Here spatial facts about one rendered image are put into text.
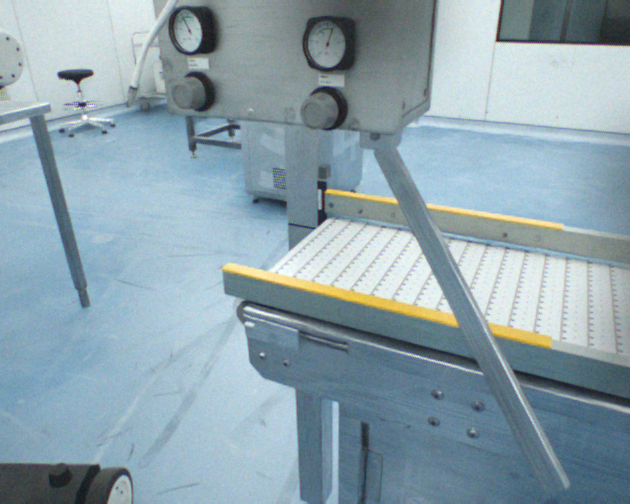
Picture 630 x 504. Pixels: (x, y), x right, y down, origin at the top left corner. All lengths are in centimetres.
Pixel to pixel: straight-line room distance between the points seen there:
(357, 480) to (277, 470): 85
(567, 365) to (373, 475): 34
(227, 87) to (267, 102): 4
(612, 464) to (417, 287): 26
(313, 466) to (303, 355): 64
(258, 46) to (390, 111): 12
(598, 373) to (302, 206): 52
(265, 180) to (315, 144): 249
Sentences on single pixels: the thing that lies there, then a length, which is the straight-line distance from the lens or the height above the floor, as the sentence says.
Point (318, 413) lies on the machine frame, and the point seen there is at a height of 46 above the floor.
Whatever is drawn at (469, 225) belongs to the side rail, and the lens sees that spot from 72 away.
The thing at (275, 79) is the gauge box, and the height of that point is 116.
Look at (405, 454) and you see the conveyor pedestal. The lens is 68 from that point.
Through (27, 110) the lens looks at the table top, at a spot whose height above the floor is 88.
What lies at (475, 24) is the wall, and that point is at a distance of 551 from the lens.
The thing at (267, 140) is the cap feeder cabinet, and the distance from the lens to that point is 317.
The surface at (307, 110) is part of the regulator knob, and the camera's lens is 38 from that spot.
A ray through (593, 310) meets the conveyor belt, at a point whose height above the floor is 91.
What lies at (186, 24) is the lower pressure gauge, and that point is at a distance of 45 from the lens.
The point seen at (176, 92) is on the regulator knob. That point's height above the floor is 114.
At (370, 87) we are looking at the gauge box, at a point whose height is 115.
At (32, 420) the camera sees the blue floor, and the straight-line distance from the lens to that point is 195.
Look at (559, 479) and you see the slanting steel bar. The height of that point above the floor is 92.
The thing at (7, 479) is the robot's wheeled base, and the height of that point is 19.
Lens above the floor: 121
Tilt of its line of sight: 27 degrees down
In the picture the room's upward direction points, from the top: 1 degrees counter-clockwise
